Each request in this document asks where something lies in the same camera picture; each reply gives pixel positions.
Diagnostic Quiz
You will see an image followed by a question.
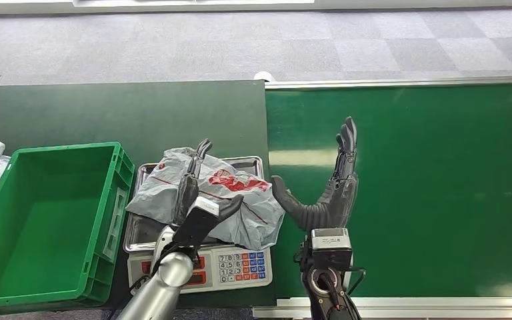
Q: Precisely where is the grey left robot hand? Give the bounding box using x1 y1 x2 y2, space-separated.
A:
173 138 245 227

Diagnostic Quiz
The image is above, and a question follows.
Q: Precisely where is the aluminium conveyor side rail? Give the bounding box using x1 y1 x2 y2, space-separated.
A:
252 296 512 320
265 75 512 91

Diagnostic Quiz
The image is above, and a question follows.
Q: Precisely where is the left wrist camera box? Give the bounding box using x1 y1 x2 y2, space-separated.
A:
172 196 221 249

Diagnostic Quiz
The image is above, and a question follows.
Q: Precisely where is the green conveyor belt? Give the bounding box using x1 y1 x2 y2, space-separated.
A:
265 83 512 299

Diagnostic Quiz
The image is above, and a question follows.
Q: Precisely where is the white conveyor roller end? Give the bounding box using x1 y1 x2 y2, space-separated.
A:
253 70 277 84

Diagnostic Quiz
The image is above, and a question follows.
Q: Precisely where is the white electronic scale body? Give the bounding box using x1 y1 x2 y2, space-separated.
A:
127 244 274 296

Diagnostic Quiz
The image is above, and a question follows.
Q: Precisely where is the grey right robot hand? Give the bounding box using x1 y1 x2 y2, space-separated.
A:
271 116 360 231

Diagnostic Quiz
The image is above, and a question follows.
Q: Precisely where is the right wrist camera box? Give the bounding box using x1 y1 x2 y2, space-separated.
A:
309 227 353 267

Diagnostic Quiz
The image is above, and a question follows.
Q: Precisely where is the green plastic crate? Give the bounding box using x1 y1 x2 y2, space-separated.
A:
0 141 136 317

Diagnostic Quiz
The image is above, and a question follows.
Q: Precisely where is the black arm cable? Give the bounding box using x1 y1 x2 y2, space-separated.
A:
127 273 152 293
347 267 367 296

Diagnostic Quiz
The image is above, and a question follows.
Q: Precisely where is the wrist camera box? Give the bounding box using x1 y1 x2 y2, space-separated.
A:
172 196 221 249
309 227 353 267

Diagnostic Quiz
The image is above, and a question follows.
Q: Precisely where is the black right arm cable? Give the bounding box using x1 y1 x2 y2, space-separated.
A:
347 267 367 296

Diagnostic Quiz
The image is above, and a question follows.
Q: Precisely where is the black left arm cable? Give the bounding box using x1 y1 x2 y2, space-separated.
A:
127 273 152 293

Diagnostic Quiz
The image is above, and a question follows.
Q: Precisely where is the grey package bag red print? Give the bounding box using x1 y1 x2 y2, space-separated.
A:
125 147 286 252

